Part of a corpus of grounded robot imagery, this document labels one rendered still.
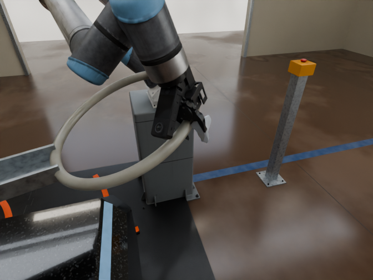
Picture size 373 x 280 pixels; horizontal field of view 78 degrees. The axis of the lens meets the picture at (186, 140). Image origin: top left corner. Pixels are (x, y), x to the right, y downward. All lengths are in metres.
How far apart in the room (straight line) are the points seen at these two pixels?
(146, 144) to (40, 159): 0.90
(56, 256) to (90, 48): 0.63
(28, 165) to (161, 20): 0.58
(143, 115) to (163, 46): 1.06
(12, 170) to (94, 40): 0.46
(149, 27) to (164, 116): 0.18
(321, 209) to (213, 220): 0.89
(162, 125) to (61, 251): 0.56
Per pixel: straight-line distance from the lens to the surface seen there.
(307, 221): 2.10
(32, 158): 0.81
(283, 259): 1.84
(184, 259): 1.71
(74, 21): 0.70
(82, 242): 0.89
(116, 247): 0.90
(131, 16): 0.43
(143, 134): 1.55
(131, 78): 0.90
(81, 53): 0.57
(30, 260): 0.92
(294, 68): 1.81
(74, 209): 0.99
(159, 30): 0.44
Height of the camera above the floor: 1.52
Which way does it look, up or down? 34 degrees down
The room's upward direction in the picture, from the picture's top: straight up
